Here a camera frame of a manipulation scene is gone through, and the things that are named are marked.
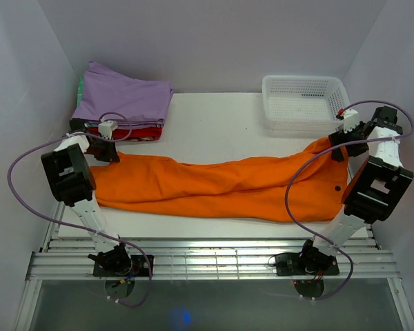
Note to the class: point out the aluminium frame rail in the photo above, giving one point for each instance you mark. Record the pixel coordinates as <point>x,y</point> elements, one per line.
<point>200,249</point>

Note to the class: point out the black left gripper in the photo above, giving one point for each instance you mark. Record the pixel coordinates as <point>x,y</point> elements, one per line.
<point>111,155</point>

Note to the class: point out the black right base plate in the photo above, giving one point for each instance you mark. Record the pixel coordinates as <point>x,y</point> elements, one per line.
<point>297,264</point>

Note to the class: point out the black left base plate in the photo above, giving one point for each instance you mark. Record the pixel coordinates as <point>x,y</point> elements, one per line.
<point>138,267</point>

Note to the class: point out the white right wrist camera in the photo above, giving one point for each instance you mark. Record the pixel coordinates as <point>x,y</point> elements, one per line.
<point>349,118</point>

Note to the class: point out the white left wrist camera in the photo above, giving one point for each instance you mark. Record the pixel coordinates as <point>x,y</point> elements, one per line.
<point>106,128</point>

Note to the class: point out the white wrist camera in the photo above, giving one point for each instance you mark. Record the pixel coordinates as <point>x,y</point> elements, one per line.
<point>106,128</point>
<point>349,118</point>

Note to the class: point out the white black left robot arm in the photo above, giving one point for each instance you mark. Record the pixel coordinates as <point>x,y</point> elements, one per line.
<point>71,182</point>

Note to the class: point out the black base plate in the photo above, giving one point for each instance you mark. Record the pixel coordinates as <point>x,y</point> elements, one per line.
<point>138,267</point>
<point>297,264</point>

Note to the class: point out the white plastic basket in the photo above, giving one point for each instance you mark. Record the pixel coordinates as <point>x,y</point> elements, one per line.
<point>303,103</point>

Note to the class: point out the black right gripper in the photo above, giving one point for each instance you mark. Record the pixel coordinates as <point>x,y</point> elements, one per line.
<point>339,137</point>

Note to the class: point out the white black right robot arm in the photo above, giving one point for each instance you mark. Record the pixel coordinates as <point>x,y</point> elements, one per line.
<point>373,192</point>

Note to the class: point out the green folded trousers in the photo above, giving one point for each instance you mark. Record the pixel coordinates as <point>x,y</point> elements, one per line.
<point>79,92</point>

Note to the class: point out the purple folded trousers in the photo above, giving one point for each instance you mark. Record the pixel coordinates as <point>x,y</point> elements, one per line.
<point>106,92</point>

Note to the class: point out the orange trousers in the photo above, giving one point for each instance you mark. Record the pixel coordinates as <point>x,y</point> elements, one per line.
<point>304,186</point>

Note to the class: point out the red folded trousers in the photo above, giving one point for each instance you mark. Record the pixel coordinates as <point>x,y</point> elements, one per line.
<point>152,133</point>

